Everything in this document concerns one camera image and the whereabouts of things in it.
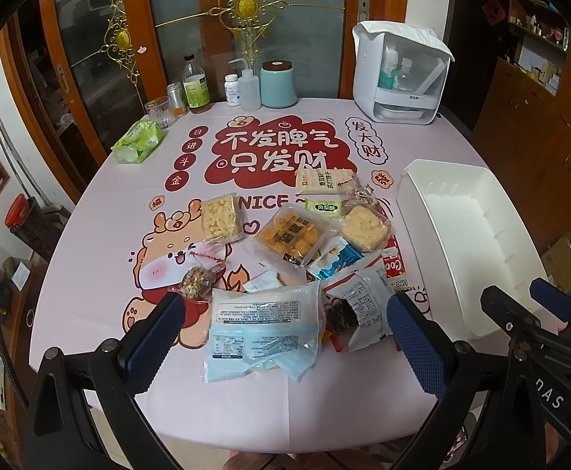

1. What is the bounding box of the red white cookies pack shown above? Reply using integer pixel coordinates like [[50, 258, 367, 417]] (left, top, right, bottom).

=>
[[381, 235, 410, 292]]

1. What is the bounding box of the white red chip bag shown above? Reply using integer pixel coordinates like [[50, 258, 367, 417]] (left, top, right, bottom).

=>
[[321, 263, 409, 352]]

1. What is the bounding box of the blue white snack pack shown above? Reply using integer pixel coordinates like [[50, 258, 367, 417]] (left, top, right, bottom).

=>
[[307, 235, 364, 280]]

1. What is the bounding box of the nut candy clear wrapper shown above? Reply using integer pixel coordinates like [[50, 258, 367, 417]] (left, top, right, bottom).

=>
[[178, 244, 227, 304]]

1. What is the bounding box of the small green snack pack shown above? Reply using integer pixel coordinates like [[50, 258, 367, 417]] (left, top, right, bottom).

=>
[[305, 199, 344, 220]]

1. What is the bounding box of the beige cracker pack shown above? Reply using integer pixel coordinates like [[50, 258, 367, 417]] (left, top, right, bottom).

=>
[[295, 168, 358, 195]]

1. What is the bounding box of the small white sachet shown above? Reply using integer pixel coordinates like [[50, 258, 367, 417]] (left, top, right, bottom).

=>
[[243, 269, 284, 294]]

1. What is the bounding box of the yellow cookie tray pack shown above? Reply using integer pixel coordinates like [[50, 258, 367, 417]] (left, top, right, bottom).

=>
[[253, 204, 338, 268]]

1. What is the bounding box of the cardboard box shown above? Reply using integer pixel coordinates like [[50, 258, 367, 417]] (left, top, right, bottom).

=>
[[539, 233, 571, 295]]

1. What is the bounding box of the white plastic storage bin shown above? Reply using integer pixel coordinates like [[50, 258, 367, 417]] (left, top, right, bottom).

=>
[[397, 159, 555, 342]]

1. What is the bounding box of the wooden cabinet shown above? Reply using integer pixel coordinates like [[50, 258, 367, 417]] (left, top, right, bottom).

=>
[[469, 0, 571, 251]]

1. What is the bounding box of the pink printed tablecloth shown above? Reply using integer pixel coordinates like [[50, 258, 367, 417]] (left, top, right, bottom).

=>
[[29, 99, 482, 452]]

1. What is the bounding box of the white countertop organizer box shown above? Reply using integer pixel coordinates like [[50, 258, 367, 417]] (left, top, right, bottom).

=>
[[352, 20, 454, 125]]

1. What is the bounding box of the green tissue pack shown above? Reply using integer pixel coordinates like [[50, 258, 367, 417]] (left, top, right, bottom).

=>
[[111, 120, 163, 165]]

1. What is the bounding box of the clear drinking glass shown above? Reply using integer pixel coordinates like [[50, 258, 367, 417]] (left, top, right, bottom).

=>
[[145, 96, 176, 130]]

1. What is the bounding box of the light blue canister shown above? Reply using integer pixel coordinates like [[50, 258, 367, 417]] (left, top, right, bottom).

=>
[[260, 61, 297, 108]]

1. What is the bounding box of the small metal tin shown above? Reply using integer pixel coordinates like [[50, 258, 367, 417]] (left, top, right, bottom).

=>
[[166, 82, 188, 118]]

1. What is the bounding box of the green label glass bottle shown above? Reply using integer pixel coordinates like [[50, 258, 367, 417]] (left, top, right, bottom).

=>
[[183, 54, 211, 114]]

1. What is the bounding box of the white squeeze bottle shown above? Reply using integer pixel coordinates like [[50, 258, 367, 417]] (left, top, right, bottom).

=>
[[229, 57, 261, 112]]

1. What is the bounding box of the small white pill bottle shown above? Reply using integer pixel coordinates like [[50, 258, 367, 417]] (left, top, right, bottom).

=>
[[224, 73, 241, 107]]

